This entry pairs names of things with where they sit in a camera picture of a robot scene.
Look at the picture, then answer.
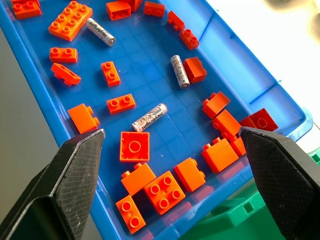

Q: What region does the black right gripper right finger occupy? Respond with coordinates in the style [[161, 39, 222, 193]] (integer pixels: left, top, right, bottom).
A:
[[238, 126, 320, 240]]

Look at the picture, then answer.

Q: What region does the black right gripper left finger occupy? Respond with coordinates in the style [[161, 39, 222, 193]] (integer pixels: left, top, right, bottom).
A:
[[0, 128, 106, 240]]

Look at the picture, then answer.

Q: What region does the green plastic crate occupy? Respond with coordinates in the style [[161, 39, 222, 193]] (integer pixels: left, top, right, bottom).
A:
[[178, 147, 320, 240]]

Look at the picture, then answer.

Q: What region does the silver AA battery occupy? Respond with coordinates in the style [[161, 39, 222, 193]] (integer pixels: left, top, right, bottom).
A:
[[170, 54, 191, 90], [85, 17, 117, 48], [130, 102, 169, 133]]

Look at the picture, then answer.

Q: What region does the blue plastic tray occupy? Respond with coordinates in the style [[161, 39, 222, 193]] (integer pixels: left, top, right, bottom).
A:
[[0, 0, 314, 240]]

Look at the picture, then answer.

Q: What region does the orange eight-stud brick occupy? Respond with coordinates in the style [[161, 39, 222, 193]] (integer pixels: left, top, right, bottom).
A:
[[47, 0, 94, 43]]

